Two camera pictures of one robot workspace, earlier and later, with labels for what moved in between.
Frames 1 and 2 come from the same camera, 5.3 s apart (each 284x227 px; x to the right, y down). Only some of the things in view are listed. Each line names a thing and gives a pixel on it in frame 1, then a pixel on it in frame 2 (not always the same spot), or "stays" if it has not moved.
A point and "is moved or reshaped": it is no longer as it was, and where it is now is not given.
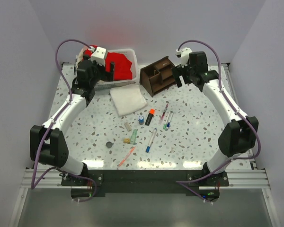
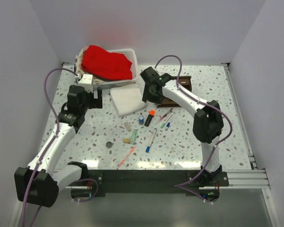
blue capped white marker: (151, 140) stays
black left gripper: (107, 76) -> (96, 103)
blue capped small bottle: (141, 119) stays
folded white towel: (128, 99) stays
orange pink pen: (127, 156) stays
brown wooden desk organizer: (157, 76) is moved or reshaped
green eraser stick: (133, 136) stays
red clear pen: (160, 120) is moved or reshaped
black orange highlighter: (148, 121) stays
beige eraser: (128, 126) stays
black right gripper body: (186, 72) -> (148, 95)
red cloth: (122, 65) stays
